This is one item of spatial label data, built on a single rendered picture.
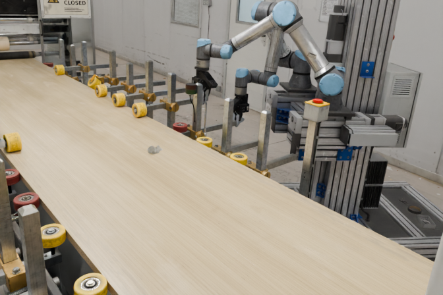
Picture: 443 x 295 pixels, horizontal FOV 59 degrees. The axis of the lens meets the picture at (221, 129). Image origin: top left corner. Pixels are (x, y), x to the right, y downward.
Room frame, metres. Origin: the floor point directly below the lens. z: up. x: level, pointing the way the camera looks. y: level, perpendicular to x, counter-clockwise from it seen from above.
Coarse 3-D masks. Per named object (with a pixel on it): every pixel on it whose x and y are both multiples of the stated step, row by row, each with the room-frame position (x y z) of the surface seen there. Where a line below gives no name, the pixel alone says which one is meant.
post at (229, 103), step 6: (228, 102) 1.87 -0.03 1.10; (228, 108) 1.86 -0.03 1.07; (228, 114) 1.86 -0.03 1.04; (228, 120) 1.87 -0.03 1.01; (228, 126) 1.87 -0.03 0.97; (222, 132) 1.89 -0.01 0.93; (228, 132) 1.87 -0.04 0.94; (222, 138) 1.88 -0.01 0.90; (228, 138) 1.87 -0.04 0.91; (222, 144) 1.88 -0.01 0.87; (228, 144) 1.87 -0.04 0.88; (222, 150) 1.88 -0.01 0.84; (228, 150) 1.88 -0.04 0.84
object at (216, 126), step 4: (212, 124) 2.21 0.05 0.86; (216, 124) 2.22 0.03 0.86; (220, 124) 2.23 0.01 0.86; (236, 124) 2.31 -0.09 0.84; (208, 128) 2.16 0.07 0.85; (212, 128) 2.18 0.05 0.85; (216, 128) 2.21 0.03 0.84; (220, 128) 2.23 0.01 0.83; (184, 132) 2.05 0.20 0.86; (188, 132) 2.07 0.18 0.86; (188, 136) 2.07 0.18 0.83
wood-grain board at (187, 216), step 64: (0, 64) 3.36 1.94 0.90; (0, 128) 1.83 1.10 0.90; (64, 128) 1.89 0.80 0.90; (128, 128) 1.95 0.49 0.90; (64, 192) 1.24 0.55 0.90; (128, 192) 1.27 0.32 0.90; (192, 192) 1.30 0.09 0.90; (256, 192) 1.33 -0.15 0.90; (128, 256) 0.91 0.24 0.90; (192, 256) 0.93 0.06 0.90; (256, 256) 0.95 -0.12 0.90; (320, 256) 0.97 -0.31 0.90; (384, 256) 0.99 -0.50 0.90
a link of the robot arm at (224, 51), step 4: (212, 44) 2.15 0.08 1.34; (216, 44) 2.15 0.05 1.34; (220, 44) 2.15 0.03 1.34; (224, 44) 2.17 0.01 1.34; (228, 44) 2.21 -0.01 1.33; (212, 48) 2.13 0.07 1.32; (216, 48) 2.12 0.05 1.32; (220, 48) 2.12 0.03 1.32; (224, 48) 2.11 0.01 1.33; (228, 48) 2.11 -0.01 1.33; (232, 48) 2.16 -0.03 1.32; (212, 52) 2.12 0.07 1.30; (216, 52) 2.12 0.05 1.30; (220, 52) 2.11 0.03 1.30; (224, 52) 2.11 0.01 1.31; (228, 52) 2.11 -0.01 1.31; (232, 52) 2.16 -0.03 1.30; (212, 56) 2.14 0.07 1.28; (216, 56) 2.13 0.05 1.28; (220, 56) 2.12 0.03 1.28; (224, 56) 2.11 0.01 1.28; (228, 56) 2.11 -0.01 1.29
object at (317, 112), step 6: (306, 102) 1.51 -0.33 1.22; (312, 102) 1.50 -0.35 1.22; (324, 102) 1.52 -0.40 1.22; (306, 108) 1.50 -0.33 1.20; (312, 108) 1.48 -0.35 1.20; (318, 108) 1.46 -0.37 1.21; (324, 108) 1.48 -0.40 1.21; (306, 114) 1.50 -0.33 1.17; (312, 114) 1.48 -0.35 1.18; (318, 114) 1.46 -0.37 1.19; (324, 114) 1.49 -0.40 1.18; (312, 120) 1.48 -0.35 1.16; (318, 120) 1.46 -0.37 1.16; (324, 120) 1.49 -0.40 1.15
